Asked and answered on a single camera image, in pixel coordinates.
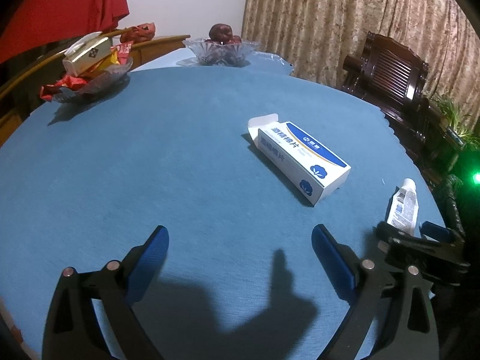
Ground white blue cotton pad box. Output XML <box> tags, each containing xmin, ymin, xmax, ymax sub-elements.
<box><xmin>247</xmin><ymin>113</ymin><xmax>352</xmax><ymax>205</ymax></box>

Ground dark wooden armchair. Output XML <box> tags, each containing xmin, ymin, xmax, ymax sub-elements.
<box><xmin>342</xmin><ymin>32</ymin><xmax>447</xmax><ymax>184</ymax></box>

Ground red bag on cabinet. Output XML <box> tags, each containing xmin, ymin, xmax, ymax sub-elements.
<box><xmin>120</xmin><ymin>23</ymin><xmax>156</xmax><ymax>43</ymax></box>

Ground dark red apples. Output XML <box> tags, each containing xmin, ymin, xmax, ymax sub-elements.
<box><xmin>205</xmin><ymin>24</ymin><xmax>242</xmax><ymax>45</ymax></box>

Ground light blue table cover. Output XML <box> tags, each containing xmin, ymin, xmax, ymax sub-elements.
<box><xmin>133</xmin><ymin>48</ymin><xmax>295</xmax><ymax>76</ymax></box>

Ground red cloth cover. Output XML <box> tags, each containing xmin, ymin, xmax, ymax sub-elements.
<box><xmin>1</xmin><ymin>0</ymin><xmax>129</xmax><ymax>62</ymax></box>

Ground glass fruit bowl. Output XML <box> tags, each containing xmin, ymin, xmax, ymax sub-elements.
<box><xmin>182</xmin><ymin>38</ymin><xmax>260</xmax><ymax>68</ymax></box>

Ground white toothpaste tube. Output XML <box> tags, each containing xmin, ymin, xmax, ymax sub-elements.
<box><xmin>386</xmin><ymin>178</ymin><xmax>419</xmax><ymax>236</ymax></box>

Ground green potted plant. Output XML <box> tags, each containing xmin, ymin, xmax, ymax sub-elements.
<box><xmin>430</xmin><ymin>94</ymin><xmax>479</xmax><ymax>150</ymax></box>

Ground white and gold box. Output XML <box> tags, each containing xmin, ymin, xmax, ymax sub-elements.
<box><xmin>62</xmin><ymin>32</ymin><xmax>112</xmax><ymax>77</ymax></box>

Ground glass snack dish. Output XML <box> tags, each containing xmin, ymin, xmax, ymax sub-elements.
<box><xmin>39</xmin><ymin>42</ymin><xmax>134</xmax><ymax>104</ymax></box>

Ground beige patterned curtain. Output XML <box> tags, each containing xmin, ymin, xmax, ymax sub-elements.
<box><xmin>241</xmin><ymin>0</ymin><xmax>479</xmax><ymax>125</ymax></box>

